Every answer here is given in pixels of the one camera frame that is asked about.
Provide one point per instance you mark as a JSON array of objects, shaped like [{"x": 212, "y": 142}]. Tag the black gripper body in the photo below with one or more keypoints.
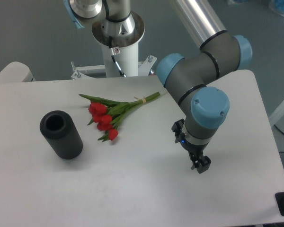
[{"x": 193, "y": 145}]

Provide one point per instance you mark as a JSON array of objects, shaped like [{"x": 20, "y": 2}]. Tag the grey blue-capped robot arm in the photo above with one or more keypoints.
[{"x": 187, "y": 81}]

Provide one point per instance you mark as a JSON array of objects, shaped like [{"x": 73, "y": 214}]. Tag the red tulip bouquet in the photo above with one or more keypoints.
[{"x": 109, "y": 114}]

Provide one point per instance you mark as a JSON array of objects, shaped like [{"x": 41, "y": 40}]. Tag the white furniture right edge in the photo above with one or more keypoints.
[{"x": 276, "y": 115}]

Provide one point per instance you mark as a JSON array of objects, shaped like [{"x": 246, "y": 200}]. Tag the black ribbed cylindrical vase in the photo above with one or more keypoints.
[{"x": 59, "y": 130}]

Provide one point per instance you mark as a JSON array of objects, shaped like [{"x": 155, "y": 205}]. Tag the blue plastic bag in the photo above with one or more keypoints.
[{"x": 277, "y": 6}]

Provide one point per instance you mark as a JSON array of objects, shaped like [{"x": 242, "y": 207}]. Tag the white rounded furniture left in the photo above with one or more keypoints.
[{"x": 16, "y": 72}]

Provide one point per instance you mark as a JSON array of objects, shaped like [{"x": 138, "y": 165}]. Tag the white pedestal base frame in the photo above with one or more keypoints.
[{"x": 99, "y": 71}]

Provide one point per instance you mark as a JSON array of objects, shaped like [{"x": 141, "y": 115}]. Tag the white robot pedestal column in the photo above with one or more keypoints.
[{"x": 119, "y": 42}]

